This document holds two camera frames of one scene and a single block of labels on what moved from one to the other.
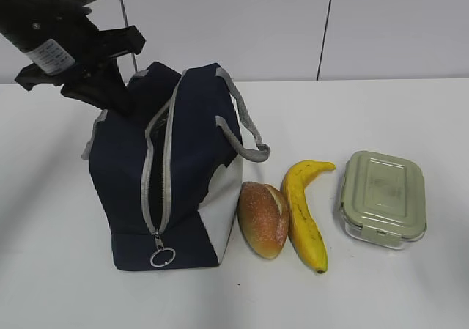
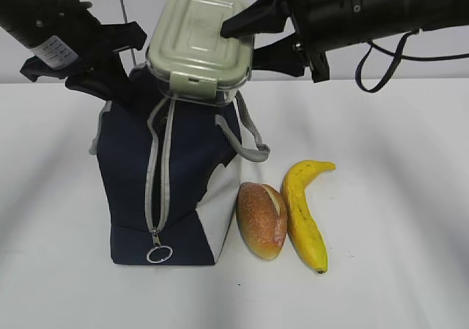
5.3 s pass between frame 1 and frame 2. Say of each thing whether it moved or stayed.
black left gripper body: stayed
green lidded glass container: moved
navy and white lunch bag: stayed
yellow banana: stayed
